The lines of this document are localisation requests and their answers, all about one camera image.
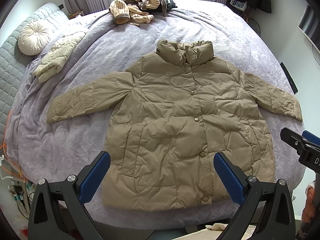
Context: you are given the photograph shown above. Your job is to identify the cream folded garment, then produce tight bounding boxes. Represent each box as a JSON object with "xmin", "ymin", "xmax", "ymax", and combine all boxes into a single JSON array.
[{"xmin": 33, "ymin": 30, "xmax": 87, "ymax": 83}]

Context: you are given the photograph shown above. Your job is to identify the grey quilted headboard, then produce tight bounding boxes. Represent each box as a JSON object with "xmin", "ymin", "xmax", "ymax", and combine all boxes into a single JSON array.
[{"xmin": 0, "ymin": 2, "xmax": 68, "ymax": 141}]

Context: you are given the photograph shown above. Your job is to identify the orange cables on floor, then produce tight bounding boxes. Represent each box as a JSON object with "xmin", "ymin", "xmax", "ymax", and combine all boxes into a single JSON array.
[{"xmin": 0, "ymin": 109, "xmax": 28, "ymax": 188}]

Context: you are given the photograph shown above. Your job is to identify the striped beige clothes pile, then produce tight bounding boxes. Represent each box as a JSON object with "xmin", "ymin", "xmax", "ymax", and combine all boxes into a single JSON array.
[{"xmin": 109, "ymin": 0, "xmax": 169, "ymax": 25}]

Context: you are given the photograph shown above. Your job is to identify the khaki puffer jacket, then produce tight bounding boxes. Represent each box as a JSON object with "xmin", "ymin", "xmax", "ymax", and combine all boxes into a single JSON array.
[{"xmin": 47, "ymin": 40, "xmax": 303, "ymax": 211}]

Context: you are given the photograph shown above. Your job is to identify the person's right hand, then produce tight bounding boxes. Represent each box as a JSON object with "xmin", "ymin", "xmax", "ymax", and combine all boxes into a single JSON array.
[{"xmin": 302, "ymin": 181, "xmax": 316, "ymax": 223}]

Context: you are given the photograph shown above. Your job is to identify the dark garment on bed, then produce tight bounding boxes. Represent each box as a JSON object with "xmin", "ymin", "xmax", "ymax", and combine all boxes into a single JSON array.
[{"xmin": 159, "ymin": 0, "xmax": 177, "ymax": 15}]

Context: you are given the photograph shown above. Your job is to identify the round cream cushion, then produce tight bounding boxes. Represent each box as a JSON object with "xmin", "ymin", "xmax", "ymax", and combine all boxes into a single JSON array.
[{"xmin": 18, "ymin": 19, "xmax": 52, "ymax": 56}]

